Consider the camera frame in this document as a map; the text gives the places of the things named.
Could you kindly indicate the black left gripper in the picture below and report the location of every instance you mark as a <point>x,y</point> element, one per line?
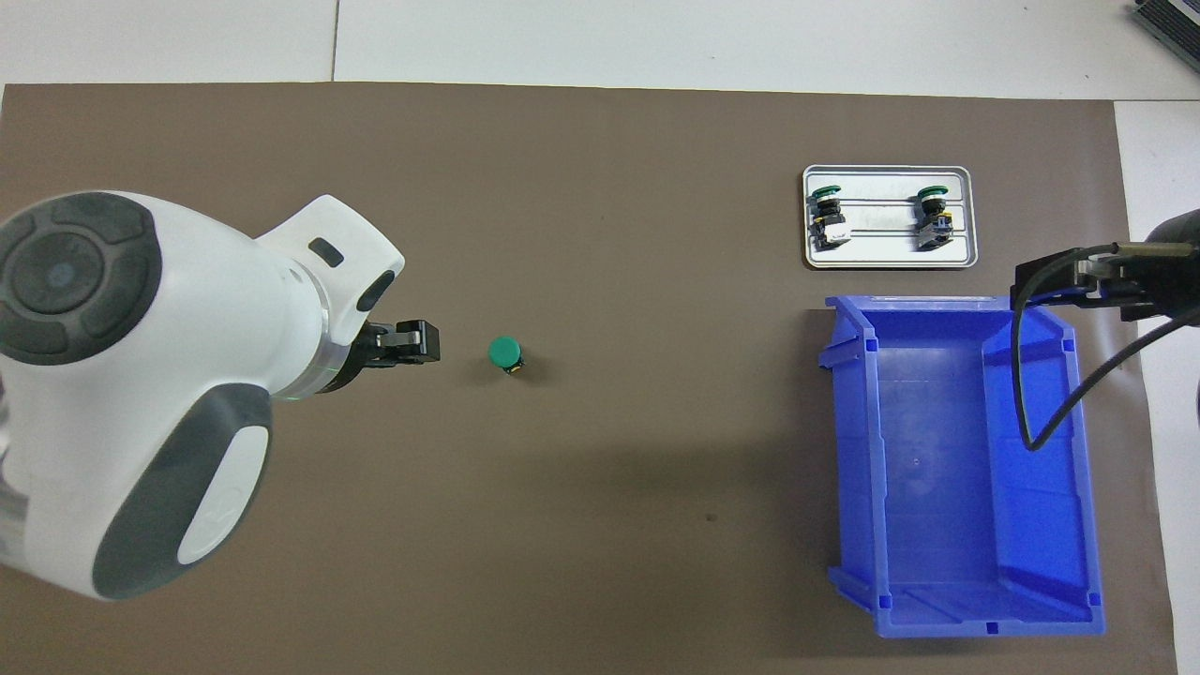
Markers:
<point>370,352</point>

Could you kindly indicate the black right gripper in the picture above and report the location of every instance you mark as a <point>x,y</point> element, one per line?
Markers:
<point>1167,272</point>

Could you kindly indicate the green push button switch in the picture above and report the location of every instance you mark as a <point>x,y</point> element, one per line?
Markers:
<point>504,351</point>
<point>825,225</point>
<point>933,227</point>

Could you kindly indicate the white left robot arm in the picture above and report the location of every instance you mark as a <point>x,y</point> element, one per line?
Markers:
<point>141,375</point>

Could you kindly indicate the grey metal tray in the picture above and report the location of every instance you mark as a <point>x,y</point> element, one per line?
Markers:
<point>881,255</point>

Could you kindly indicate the blue plastic storage bin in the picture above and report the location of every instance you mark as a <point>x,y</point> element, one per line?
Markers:
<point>937,469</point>

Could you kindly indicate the brown table mat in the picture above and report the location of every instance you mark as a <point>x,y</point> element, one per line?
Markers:
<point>609,469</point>

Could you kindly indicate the grey ribbed device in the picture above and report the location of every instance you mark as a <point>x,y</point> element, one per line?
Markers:
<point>1172,19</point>

